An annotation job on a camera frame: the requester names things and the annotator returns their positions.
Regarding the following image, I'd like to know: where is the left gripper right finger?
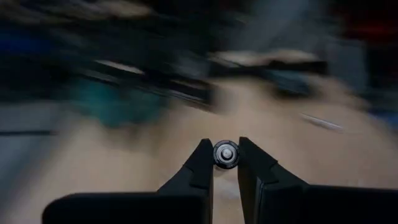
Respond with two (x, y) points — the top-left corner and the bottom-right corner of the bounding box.
(238, 136), (398, 224)

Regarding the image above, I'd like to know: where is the green plastic bin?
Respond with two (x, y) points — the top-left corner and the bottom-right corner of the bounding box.
(71, 79), (169, 128)

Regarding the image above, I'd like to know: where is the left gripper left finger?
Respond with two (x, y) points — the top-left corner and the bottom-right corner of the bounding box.
(42, 138), (215, 224)

